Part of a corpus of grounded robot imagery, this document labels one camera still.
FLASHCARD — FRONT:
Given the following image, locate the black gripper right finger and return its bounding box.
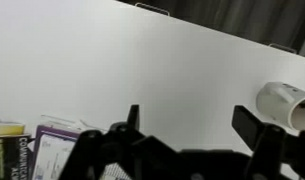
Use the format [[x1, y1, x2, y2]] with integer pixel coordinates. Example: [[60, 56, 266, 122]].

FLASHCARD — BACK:
[[231, 105, 295, 180]]

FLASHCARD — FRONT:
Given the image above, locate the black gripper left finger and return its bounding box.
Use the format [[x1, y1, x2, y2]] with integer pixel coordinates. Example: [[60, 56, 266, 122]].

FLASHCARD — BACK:
[[58, 104, 180, 180]]

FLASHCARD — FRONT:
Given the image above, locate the white printed ceramic mug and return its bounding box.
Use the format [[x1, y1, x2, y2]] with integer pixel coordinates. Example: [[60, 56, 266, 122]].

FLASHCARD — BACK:
[[256, 81, 305, 132]]

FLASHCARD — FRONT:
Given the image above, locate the dark green black book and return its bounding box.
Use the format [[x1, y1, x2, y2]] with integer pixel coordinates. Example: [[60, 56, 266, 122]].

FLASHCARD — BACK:
[[0, 121, 32, 180]]

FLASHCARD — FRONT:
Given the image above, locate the metal drawer handle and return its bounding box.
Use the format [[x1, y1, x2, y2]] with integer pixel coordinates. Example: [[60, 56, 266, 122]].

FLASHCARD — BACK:
[[134, 2, 171, 17], [267, 42, 298, 55]]

